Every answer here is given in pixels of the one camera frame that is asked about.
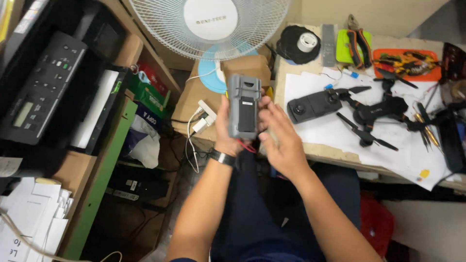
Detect person's left hand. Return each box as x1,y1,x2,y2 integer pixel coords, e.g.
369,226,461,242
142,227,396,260
214,95,245,158

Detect person's right hand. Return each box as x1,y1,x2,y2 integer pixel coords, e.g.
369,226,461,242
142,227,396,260
257,96,311,180

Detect grey multimeter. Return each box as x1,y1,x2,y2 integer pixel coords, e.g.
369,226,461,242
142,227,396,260
225,74,263,141

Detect red multimeter lead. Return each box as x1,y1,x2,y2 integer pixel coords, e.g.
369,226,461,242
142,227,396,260
236,139,258,154

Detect black drone controller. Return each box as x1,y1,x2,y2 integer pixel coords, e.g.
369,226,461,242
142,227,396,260
286,88,343,124

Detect white paper sheets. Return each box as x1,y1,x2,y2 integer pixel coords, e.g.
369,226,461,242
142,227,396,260
283,66,454,191

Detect black wristwatch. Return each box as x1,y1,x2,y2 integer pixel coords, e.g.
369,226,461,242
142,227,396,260
208,148,237,168

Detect white power strip with plugs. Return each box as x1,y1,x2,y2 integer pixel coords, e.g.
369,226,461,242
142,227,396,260
191,100,218,134

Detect white tape roll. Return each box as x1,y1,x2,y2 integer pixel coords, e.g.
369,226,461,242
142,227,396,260
297,32,317,53

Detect brown cardboard box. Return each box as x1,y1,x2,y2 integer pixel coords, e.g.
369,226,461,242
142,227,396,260
171,55,272,143

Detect silver remote control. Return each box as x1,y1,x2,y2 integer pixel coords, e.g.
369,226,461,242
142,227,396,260
321,24,336,67

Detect green plastic box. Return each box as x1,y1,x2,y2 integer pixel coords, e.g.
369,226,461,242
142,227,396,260
335,29,373,65

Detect person's navy trousers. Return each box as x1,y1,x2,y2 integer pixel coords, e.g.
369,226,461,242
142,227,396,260
209,147,362,262

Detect black drone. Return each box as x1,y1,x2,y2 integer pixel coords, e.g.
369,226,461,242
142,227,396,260
334,68,423,152

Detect white standing fan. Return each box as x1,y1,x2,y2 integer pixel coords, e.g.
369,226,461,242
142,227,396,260
128,0,292,94

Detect green paper ream packs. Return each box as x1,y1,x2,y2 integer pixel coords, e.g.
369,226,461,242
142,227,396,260
125,61,172,126

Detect white plastic bag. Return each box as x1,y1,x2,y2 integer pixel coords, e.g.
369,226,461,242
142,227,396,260
122,115,161,169

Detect orange tray with parts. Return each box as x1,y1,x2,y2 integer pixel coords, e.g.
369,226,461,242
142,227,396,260
372,48,442,82

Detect red bag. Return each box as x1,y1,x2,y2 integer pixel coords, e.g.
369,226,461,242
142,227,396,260
360,195,395,257

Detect black device under shelf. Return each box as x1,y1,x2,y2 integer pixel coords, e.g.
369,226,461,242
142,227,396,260
105,167,171,209

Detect gold tipped screwdrivers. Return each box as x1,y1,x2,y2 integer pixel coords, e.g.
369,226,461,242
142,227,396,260
412,101,445,155

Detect black box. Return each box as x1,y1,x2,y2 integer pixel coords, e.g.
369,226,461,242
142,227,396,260
435,108,466,174

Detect wooden shelf with green edge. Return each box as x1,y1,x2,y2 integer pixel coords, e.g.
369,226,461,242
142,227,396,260
51,0,183,261

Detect black printer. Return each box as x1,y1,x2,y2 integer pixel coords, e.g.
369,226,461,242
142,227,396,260
0,0,129,155

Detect pile of white papers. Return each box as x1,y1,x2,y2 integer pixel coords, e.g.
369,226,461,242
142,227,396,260
0,177,74,262

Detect blue connector with wire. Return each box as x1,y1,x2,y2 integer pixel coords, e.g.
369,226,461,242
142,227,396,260
320,73,343,90

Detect white power cable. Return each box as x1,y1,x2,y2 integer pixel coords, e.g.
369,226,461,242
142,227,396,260
185,109,201,174

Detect orange handled pliers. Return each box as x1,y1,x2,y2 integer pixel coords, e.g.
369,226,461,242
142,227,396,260
345,14,373,70

